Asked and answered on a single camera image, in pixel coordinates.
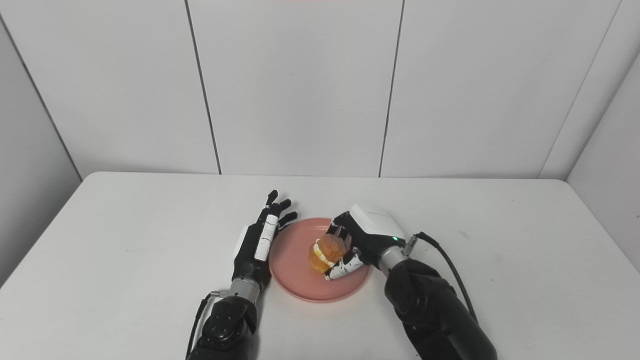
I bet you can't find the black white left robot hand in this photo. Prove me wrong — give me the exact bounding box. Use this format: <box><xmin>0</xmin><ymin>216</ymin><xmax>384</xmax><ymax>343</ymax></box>
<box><xmin>232</xmin><ymin>189</ymin><xmax>299</xmax><ymax>291</ymax></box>

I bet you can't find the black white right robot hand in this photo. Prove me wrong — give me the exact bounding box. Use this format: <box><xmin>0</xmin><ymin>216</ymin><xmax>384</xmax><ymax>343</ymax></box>
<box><xmin>324</xmin><ymin>203</ymin><xmax>407</xmax><ymax>282</ymax></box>

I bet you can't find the pink round plate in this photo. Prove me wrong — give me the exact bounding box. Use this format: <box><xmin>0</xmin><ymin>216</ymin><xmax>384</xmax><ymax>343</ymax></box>
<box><xmin>268</xmin><ymin>217</ymin><xmax>372</xmax><ymax>304</ymax></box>

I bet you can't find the cream puff pastry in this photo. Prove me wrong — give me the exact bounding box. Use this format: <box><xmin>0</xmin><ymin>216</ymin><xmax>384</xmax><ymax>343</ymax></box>
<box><xmin>308</xmin><ymin>233</ymin><xmax>351</xmax><ymax>274</ymax></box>

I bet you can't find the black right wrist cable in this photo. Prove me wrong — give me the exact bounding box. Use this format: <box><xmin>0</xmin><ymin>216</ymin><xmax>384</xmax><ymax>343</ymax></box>
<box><xmin>403</xmin><ymin>231</ymin><xmax>479</xmax><ymax>324</ymax></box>

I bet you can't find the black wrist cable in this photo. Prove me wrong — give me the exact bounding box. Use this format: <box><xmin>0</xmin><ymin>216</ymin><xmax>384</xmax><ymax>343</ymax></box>
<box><xmin>403</xmin><ymin>231</ymin><xmax>479</xmax><ymax>324</ymax></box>
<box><xmin>186</xmin><ymin>291</ymin><xmax>230</xmax><ymax>360</ymax></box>

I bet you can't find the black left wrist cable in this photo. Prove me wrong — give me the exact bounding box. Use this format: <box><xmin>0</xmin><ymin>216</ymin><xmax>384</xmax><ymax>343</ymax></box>
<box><xmin>186</xmin><ymin>291</ymin><xmax>230</xmax><ymax>360</ymax></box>

